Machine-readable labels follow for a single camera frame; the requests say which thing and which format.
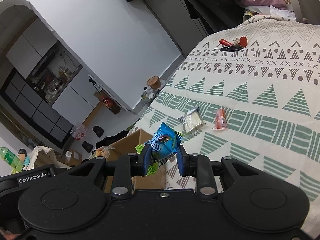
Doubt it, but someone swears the blue snack pack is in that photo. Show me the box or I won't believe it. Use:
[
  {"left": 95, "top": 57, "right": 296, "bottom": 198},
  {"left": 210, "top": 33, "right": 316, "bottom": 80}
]
[{"left": 143, "top": 123, "right": 183, "bottom": 165}]

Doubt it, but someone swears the small flat cardboard box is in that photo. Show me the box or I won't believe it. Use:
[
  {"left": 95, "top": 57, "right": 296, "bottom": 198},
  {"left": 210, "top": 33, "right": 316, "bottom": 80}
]
[{"left": 64, "top": 150, "right": 82, "bottom": 166}]

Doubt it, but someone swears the beige dotted tote bag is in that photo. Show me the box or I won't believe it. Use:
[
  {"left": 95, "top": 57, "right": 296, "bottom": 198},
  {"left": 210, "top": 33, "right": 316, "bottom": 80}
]
[{"left": 26, "top": 146, "right": 70, "bottom": 171}]

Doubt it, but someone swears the black jacket on chair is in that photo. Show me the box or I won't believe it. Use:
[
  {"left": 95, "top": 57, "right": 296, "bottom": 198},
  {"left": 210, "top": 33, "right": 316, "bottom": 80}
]
[{"left": 184, "top": 0, "right": 244, "bottom": 34}]

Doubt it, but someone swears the cartoon boy figure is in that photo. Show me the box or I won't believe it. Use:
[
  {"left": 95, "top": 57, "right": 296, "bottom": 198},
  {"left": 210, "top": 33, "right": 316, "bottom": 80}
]
[{"left": 18, "top": 148, "right": 30, "bottom": 171}]

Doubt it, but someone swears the person's hand at handle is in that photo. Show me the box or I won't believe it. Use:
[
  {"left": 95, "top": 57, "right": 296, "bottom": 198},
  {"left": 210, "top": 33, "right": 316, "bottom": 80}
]
[{"left": 0, "top": 228, "right": 16, "bottom": 240}]

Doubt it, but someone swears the black clothing on floor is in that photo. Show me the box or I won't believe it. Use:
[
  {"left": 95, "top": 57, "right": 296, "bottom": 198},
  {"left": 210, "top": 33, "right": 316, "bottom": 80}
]
[{"left": 95, "top": 130, "right": 129, "bottom": 148}]

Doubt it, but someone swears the crumpled white plastic bag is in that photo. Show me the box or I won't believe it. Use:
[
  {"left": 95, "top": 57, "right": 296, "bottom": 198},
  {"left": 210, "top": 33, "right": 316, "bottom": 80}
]
[{"left": 270, "top": 5, "right": 296, "bottom": 21}]

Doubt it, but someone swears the black grid glass door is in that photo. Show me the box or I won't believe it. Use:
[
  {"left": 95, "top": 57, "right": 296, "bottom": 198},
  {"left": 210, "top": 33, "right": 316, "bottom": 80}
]
[{"left": 0, "top": 67, "right": 74, "bottom": 151}]

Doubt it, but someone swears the white kitchen cabinet unit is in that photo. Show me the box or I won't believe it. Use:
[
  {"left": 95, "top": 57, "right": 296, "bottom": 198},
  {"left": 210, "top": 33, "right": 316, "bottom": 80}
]
[{"left": 5, "top": 17, "right": 101, "bottom": 131}]

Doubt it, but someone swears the wooden lid glass jar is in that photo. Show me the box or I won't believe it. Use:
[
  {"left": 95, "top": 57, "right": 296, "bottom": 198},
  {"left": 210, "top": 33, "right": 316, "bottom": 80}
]
[{"left": 147, "top": 76, "right": 165, "bottom": 91}]

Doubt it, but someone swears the open brown cardboard box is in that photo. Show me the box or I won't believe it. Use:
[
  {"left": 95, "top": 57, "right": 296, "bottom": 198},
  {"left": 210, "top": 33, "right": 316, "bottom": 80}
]
[{"left": 107, "top": 129, "right": 166, "bottom": 191}]

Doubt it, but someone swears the dark red bottle box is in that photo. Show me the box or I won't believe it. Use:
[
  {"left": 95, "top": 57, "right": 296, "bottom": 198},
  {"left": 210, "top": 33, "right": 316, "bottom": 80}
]
[{"left": 94, "top": 91, "right": 120, "bottom": 114}]

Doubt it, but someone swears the clear glass teapot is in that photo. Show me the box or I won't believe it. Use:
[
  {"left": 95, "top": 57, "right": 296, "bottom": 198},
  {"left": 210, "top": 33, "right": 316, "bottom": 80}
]
[{"left": 140, "top": 87, "right": 158, "bottom": 105}]

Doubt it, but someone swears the black slipper near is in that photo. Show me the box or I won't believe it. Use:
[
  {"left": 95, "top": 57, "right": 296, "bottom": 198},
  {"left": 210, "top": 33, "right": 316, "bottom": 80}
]
[{"left": 82, "top": 141, "right": 94, "bottom": 153}]

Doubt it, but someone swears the brown nut bar pack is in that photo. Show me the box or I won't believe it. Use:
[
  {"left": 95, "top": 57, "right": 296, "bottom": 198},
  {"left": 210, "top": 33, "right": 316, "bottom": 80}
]
[{"left": 94, "top": 146, "right": 115, "bottom": 160}]

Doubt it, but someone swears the black slipper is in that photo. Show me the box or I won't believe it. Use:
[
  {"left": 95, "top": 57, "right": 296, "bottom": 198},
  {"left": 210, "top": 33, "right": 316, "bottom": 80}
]
[
  {"left": 82, "top": 141, "right": 94, "bottom": 153},
  {"left": 92, "top": 126, "right": 104, "bottom": 138}
]

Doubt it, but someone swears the black slipper far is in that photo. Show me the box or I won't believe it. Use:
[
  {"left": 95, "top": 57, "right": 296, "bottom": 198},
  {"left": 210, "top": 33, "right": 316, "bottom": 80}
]
[{"left": 92, "top": 126, "right": 104, "bottom": 138}]

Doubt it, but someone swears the pink plastic bag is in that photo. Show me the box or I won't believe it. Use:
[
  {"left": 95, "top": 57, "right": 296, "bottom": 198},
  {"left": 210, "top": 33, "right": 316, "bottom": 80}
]
[{"left": 70, "top": 123, "right": 88, "bottom": 141}]

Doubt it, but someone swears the pink red snack pack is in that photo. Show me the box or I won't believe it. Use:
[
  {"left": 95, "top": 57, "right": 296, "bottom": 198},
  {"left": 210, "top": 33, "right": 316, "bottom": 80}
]
[{"left": 213, "top": 108, "right": 227, "bottom": 130}]

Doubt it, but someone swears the patterned triangle bed cover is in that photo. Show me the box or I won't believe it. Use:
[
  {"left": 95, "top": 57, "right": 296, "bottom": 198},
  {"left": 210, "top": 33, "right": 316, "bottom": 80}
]
[{"left": 130, "top": 13, "right": 320, "bottom": 203}]

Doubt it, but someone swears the clear white cake pack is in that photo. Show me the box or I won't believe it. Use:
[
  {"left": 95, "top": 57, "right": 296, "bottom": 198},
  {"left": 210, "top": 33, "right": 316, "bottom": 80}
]
[{"left": 178, "top": 106, "right": 206, "bottom": 134}]

